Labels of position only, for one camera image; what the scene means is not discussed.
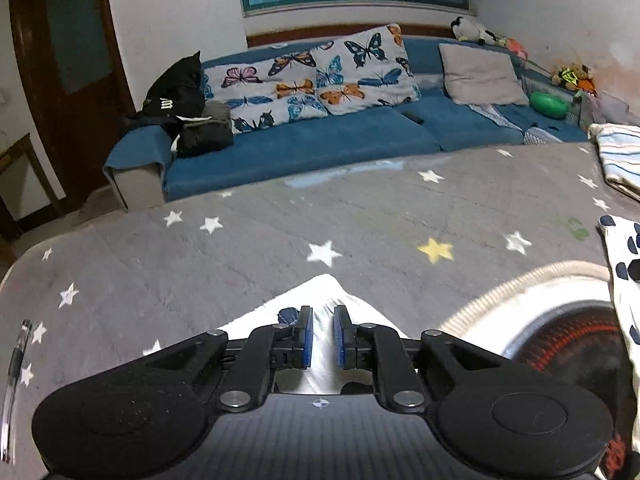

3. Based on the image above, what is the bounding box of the black backpack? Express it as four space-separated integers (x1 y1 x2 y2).
125 51 206 126

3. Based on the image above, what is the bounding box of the green round object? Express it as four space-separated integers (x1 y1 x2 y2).
530 91 571 120

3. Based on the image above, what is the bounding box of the butterfly print pillow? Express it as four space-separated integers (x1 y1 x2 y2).
202 49 328 133
310 24 423 116

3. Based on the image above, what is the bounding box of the clear ballpoint pen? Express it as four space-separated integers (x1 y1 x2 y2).
0 319 33 463

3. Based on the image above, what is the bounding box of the black bag on bed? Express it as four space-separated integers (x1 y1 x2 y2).
172 101 235 158

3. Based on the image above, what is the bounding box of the grey star print mat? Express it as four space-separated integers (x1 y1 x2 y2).
0 142 640 480

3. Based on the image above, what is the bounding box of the black and white plush toy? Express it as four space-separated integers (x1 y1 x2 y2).
450 16 506 46

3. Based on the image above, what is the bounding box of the round white-rimmed basket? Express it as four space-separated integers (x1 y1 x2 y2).
440 260 640 480

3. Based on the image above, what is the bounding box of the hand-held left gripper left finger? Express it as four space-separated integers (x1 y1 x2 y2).
145 305 314 413

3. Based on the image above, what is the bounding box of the blue sofa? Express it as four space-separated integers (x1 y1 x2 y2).
102 35 591 211

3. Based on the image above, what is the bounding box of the blue striped folded blanket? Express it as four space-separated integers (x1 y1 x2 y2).
587 122 640 196

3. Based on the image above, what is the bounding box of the dark wooden door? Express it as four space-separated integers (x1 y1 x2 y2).
7 0 136 201

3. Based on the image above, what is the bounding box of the grey pillow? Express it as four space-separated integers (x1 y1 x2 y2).
438 42 531 107

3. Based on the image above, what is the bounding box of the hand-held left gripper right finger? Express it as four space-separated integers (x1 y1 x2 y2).
333 305 501 413

